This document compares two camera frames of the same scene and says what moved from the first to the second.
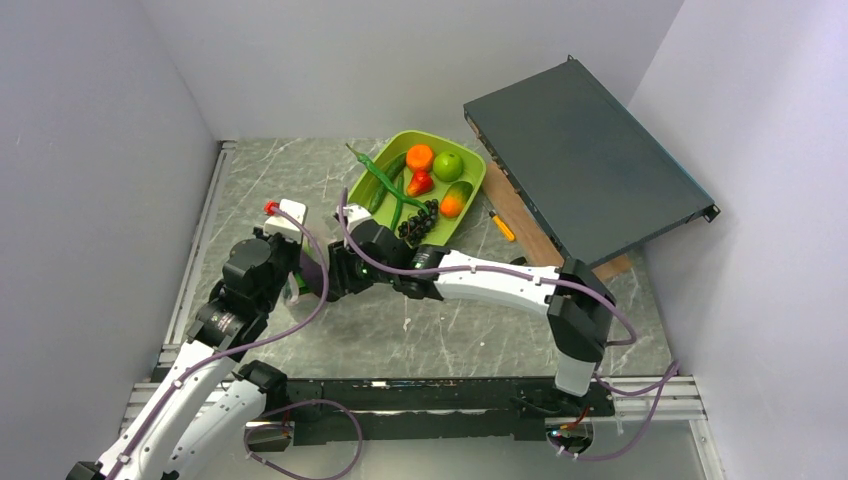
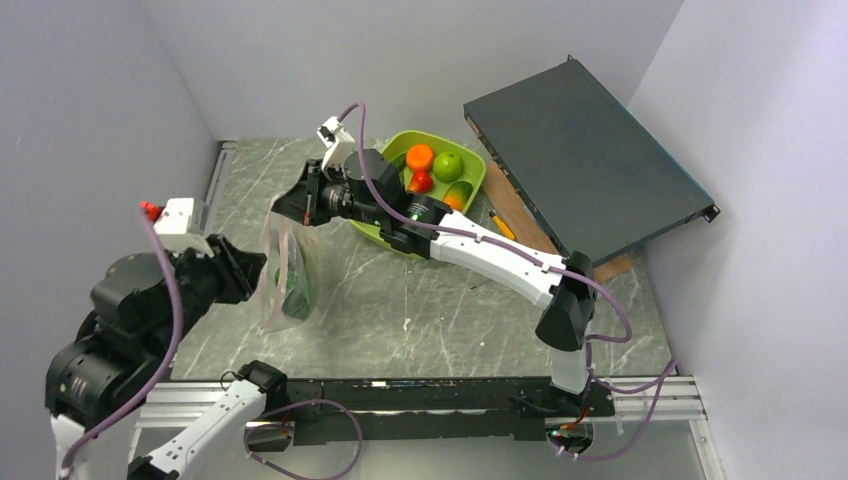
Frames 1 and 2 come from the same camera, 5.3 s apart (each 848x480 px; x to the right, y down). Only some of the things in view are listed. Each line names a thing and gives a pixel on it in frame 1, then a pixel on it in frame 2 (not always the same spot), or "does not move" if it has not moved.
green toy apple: [447, 166] does not move
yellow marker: [502, 225] does not move
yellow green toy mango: [455, 199] does not move
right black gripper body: [353, 274] → [331, 198]
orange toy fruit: [419, 157] does not move
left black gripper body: [286, 255] → [198, 282]
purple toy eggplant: [311, 270] → [296, 306]
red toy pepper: [420, 184] does not move
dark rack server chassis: [596, 180] does not move
